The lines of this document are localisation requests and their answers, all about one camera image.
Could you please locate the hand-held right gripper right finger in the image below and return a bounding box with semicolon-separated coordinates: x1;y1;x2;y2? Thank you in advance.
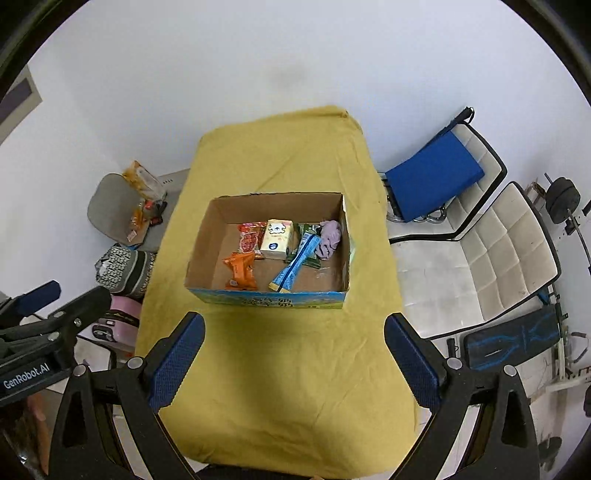
384;312;541;480

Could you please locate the blue folding chair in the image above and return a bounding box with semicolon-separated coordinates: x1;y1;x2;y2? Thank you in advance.
378;106;486;225

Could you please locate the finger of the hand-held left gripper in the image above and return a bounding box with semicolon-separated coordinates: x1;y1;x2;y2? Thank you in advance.
0;286;113;359
0;279;62;326

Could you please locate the red snack packet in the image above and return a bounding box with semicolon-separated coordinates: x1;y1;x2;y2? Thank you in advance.
237;222;267;254

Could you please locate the grey framed wall panel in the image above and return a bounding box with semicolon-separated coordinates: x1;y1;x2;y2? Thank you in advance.
0;65;45;145

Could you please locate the barbell with black plates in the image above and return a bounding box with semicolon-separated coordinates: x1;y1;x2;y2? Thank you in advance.
544;173;591;271

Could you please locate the yellow table cloth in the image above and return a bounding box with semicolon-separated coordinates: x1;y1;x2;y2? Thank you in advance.
135;106;419;479

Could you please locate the pink suitcase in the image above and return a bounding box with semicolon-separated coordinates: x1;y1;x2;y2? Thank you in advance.
91;295;142;357

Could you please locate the black weight bench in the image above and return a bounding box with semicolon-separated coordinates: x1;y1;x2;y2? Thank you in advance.
445;180;591;393

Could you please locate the black white patterned bag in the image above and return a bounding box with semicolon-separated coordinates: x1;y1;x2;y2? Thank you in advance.
95;244;158;296

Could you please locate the grey chair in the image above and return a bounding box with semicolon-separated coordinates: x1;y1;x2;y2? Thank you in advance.
87;173;162;253

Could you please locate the long blue packet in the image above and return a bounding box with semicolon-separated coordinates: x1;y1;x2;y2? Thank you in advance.
269;233;323;294

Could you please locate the yellow white tissue pack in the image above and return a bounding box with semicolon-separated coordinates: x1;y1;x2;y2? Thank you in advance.
258;218;296;262

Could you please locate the green snack packet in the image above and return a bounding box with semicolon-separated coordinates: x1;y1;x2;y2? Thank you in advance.
285;223;324;270

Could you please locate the purple cloth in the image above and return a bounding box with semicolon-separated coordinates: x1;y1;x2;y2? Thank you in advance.
314;220;344;260

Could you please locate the cardboard box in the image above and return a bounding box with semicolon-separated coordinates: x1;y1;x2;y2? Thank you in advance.
185;191;359;311

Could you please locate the yellow plastic snack bag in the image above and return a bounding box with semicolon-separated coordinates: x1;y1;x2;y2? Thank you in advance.
122;160;167;200

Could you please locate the white side table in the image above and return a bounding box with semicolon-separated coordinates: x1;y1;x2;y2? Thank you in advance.
156;168;191;204

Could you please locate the orange snack packet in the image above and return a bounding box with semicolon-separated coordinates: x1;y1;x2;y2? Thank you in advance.
222;251;258;291

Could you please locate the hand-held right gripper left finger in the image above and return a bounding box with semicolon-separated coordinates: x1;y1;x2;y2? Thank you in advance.
46;311;206;480

